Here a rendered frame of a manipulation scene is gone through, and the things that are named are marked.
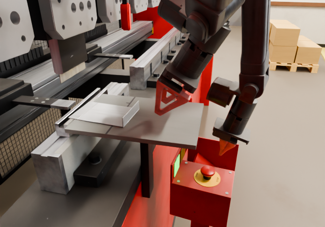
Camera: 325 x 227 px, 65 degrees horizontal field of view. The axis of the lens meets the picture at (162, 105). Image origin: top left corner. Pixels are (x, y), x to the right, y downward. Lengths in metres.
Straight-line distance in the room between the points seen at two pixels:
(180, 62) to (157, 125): 0.14
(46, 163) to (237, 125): 0.47
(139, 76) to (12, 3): 0.68
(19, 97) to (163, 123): 0.38
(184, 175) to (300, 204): 1.28
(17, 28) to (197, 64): 0.28
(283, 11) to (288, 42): 1.89
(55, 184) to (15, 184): 1.54
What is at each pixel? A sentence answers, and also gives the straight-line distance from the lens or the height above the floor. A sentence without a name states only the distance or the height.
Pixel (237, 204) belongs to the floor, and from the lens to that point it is 1.78.
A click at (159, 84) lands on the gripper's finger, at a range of 0.45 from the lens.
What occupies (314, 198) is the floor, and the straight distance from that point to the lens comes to 2.01.
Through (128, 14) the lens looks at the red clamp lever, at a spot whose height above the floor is 1.19.
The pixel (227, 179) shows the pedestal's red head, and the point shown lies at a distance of 0.74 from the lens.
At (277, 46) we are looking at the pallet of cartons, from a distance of 4.33.
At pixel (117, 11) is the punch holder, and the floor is 1.20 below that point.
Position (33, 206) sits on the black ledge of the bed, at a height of 0.87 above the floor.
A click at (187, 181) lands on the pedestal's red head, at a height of 0.78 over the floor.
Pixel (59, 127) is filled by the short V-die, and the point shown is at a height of 0.99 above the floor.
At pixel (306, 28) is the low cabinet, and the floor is 0.39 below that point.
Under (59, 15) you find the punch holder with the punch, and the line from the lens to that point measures 0.47.
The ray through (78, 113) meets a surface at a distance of 0.59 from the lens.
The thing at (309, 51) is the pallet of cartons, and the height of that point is 0.32.
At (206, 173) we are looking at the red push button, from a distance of 0.70.
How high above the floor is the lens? 1.26
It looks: 26 degrees down
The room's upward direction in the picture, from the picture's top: straight up
